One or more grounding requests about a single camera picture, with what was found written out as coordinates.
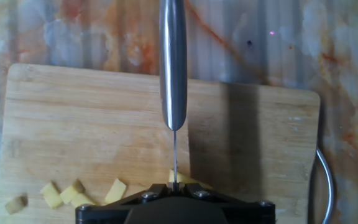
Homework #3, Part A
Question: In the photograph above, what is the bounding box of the orange marble pattern mat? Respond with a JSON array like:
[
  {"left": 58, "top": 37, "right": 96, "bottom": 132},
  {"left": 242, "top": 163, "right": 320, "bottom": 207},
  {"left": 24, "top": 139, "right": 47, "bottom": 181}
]
[{"left": 0, "top": 0, "right": 358, "bottom": 224}]

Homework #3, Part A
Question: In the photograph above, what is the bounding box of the steel cleaver knife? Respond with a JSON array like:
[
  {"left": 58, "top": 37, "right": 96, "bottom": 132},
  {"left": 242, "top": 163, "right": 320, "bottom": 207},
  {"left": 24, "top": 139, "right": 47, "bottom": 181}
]
[{"left": 159, "top": 0, "right": 188, "bottom": 187}]

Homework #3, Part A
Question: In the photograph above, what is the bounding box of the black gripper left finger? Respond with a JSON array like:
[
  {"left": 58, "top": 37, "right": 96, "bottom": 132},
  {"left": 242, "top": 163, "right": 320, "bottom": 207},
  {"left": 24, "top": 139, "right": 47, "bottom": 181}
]
[{"left": 75, "top": 182, "right": 175, "bottom": 224}]

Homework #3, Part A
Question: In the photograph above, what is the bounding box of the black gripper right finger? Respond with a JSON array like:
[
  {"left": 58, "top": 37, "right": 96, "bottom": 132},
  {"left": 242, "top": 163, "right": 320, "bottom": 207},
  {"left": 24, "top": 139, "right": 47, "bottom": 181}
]
[{"left": 176, "top": 182, "right": 276, "bottom": 224}]

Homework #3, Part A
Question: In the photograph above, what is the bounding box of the wooden cutting board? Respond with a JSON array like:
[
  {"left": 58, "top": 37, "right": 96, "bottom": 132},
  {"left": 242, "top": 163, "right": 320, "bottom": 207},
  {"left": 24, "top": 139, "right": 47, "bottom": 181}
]
[{"left": 0, "top": 63, "right": 335, "bottom": 224}]

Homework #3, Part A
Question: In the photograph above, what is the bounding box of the yellow potato wedge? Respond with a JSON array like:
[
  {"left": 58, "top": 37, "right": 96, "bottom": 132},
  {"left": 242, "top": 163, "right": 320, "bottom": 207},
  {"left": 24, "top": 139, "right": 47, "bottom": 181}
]
[{"left": 168, "top": 169, "right": 213, "bottom": 190}]

